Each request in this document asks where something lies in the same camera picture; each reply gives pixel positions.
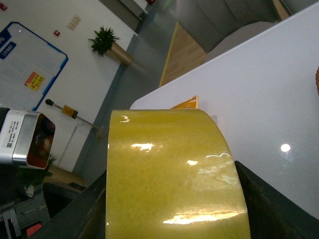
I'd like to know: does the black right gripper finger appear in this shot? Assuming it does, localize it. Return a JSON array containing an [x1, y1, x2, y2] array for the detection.
[[235, 161, 319, 239]]

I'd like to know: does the left grey chair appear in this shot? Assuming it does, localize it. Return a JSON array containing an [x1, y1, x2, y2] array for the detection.
[[204, 21, 280, 63]]

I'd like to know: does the yellow woven basket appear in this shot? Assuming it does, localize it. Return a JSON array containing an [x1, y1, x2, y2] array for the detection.
[[171, 96, 199, 109]]

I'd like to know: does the blue framed wall board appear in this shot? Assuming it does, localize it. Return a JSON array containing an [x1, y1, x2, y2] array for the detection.
[[0, 21, 68, 111]]

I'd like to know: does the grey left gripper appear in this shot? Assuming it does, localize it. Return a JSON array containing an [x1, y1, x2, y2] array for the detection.
[[0, 172, 106, 239]]

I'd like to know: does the potted green plant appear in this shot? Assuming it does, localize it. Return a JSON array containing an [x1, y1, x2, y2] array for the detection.
[[88, 26, 146, 73]]

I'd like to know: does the yellow tape roll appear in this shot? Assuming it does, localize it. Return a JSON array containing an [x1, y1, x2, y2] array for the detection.
[[106, 109, 251, 239]]

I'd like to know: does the brown wicker basket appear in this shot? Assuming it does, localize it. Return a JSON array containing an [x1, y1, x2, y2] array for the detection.
[[315, 68, 319, 95]]

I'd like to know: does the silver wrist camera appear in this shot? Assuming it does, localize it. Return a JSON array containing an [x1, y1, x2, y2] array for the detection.
[[0, 108, 55, 170]]

